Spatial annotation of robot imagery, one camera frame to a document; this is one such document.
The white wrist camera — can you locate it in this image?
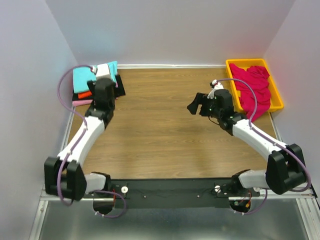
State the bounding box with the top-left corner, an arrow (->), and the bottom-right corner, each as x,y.
91,63 -> 111,80
207,79 -> 224,99

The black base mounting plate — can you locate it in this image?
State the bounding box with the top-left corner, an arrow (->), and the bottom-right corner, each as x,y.
82,177 -> 262,216

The teal t shirt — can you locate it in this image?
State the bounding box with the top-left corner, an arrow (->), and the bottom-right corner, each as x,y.
73,61 -> 118,94

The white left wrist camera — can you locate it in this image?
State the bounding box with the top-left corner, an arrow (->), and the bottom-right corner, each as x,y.
91,63 -> 111,80

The aluminium frame rail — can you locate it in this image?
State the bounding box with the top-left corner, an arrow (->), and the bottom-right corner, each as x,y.
30,190 -> 320,240

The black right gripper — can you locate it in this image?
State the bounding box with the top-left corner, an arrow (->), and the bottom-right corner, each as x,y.
186,92 -> 222,119

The orange folded t shirt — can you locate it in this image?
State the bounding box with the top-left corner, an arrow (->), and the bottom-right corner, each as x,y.
77,91 -> 92,99

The yellow plastic bin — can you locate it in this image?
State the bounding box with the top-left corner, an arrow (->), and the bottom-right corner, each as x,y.
225,58 -> 284,113

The pink folded t shirt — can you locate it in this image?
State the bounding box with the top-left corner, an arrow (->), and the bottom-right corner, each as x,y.
72,99 -> 93,107

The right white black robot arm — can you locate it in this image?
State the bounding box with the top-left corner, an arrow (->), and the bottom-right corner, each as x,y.
187,89 -> 311,196

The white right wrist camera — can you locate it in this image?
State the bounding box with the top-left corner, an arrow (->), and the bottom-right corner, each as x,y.
207,79 -> 224,99

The magenta crumpled t shirt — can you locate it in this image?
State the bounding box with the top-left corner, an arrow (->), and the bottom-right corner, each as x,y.
229,63 -> 271,122

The black folded t shirt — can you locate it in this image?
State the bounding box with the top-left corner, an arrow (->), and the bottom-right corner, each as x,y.
72,74 -> 126,101

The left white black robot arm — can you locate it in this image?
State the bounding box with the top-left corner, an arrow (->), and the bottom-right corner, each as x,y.
44,77 -> 115,201

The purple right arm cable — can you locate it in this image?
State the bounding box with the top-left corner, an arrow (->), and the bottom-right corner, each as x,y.
212,77 -> 312,216

